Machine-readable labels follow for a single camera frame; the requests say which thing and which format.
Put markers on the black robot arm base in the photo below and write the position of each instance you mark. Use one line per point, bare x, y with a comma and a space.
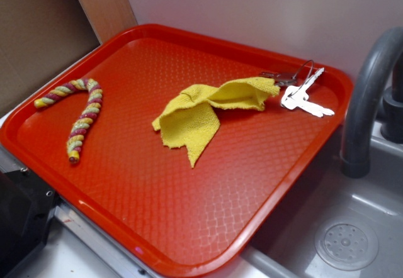
27, 208

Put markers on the yellow knitted cloth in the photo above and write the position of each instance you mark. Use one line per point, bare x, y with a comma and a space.
189, 120

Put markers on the red plastic tray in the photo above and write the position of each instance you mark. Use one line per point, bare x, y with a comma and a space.
180, 220

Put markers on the silver key bunch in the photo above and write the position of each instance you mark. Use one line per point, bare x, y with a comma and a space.
296, 96

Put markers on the grey curved faucet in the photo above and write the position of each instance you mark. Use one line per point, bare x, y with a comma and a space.
378, 90

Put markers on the wooden board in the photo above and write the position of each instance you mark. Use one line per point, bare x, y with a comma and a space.
108, 17

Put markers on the grey plastic sink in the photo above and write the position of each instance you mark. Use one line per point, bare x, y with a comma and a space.
330, 225

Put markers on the brown cardboard panel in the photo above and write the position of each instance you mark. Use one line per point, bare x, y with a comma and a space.
39, 39

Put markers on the multicolour twisted rope toy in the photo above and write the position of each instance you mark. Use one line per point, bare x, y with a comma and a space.
87, 117

